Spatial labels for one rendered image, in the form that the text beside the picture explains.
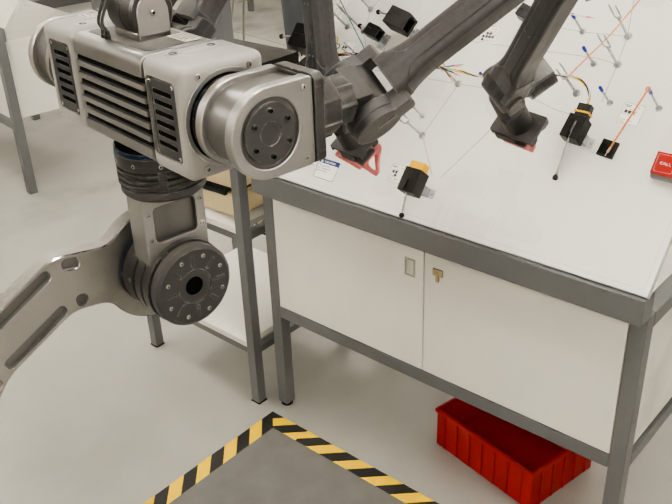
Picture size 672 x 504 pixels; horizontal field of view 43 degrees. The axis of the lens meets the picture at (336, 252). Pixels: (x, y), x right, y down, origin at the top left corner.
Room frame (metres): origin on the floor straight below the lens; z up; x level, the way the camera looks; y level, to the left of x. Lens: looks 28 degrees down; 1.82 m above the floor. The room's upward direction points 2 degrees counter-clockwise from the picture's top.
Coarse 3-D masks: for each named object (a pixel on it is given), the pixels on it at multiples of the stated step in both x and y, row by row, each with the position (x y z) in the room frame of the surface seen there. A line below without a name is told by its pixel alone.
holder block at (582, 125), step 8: (568, 120) 1.79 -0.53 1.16; (576, 120) 1.79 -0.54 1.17; (584, 120) 1.77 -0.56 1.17; (568, 128) 1.78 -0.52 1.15; (576, 128) 1.77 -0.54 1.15; (584, 128) 1.78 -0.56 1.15; (568, 136) 1.78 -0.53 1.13; (576, 136) 1.76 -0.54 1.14; (584, 136) 1.78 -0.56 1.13; (576, 144) 1.78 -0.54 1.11
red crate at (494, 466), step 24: (456, 408) 2.13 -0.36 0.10; (456, 432) 2.01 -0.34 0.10; (480, 432) 2.12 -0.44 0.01; (504, 432) 2.12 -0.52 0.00; (528, 432) 2.12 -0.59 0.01; (456, 456) 2.01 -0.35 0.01; (480, 456) 1.93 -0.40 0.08; (504, 456) 1.86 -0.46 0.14; (528, 456) 2.01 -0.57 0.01; (552, 456) 2.00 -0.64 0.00; (576, 456) 1.90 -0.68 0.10; (504, 480) 1.86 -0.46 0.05; (528, 480) 1.79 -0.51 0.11; (552, 480) 1.83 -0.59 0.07
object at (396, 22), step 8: (392, 8) 2.26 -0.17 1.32; (400, 8) 2.24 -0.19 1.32; (392, 16) 2.24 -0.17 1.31; (400, 16) 2.23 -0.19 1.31; (408, 16) 2.22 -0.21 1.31; (392, 24) 2.22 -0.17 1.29; (400, 24) 2.21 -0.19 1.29; (408, 24) 2.24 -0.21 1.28; (400, 32) 2.23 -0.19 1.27; (408, 32) 2.23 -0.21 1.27
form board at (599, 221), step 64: (384, 0) 2.44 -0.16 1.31; (448, 0) 2.31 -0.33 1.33; (640, 0) 2.01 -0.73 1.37; (448, 64) 2.18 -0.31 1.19; (576, 64) 1.98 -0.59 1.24; (640, 64) 1.89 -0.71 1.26; (448, 128) 2.05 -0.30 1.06; (640, 128) 1.79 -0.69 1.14; (384, 192) 2.02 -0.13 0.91; (448, 192) 1.92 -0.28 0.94; (512, 192) 1.83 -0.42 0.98; (576, 192) 1.75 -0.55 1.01; (640, 192) 1.68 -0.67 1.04; (576, 256) 1.65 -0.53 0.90; (640, 256) 1.58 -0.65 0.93
